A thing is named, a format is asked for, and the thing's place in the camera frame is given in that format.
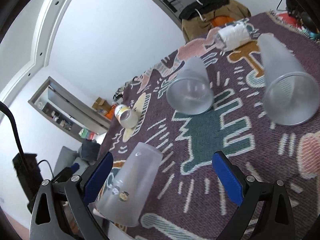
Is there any frosted cup with cartoon sticker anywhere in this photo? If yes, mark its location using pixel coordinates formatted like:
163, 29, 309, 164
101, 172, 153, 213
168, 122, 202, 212
95, 142, 163, 227

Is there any frosted plastic cup right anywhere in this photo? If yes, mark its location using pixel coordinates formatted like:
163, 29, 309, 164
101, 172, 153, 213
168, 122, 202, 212
257, 34, 319, 126

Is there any frosted plastic cup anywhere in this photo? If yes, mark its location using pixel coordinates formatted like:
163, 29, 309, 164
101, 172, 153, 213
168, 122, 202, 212
257, 34, 319, 126
166, 57, 214, 115

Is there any frosted plastic cup middle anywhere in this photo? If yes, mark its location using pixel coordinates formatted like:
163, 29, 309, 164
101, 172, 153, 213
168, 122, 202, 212
166, 57, 214, 115

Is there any grey interior door left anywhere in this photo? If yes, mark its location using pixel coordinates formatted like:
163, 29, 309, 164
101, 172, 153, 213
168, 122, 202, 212
28, 77, 110, 142

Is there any cardboard box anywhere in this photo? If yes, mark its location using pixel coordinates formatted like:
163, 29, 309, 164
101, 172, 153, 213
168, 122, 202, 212
92, 97, 111, 115

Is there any orange paper bag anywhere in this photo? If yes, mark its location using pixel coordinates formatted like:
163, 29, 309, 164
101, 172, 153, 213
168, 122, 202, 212
105, 108, 115, 120

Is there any yellow white label bottle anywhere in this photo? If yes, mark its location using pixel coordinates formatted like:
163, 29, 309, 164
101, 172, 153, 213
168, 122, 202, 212
114, 104, 138, 129

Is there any black shoe rack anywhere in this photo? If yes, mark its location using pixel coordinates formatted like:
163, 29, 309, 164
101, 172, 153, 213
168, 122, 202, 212
113, 80, 134, 102

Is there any patterned purple woven blanket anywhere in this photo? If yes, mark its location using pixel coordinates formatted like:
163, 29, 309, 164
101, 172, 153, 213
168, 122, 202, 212
96, 10, 320, 240

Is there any white label clear bottle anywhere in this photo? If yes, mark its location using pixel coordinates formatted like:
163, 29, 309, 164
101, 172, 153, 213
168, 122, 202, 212
215, 23, 251, 51

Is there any black haired doll figure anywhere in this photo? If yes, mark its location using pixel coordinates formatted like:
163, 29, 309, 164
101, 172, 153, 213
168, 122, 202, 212
300, 12, 319, 39

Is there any orange chair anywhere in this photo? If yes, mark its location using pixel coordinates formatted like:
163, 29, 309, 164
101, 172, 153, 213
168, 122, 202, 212
209, 16, 235, 27

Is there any black garment on chair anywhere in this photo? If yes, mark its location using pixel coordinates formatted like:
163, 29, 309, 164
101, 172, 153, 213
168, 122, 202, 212
178, 0, 229, 21

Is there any black door handle lock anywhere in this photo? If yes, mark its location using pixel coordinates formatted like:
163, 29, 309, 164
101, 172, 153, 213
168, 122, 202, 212
162, 0, 180, 13

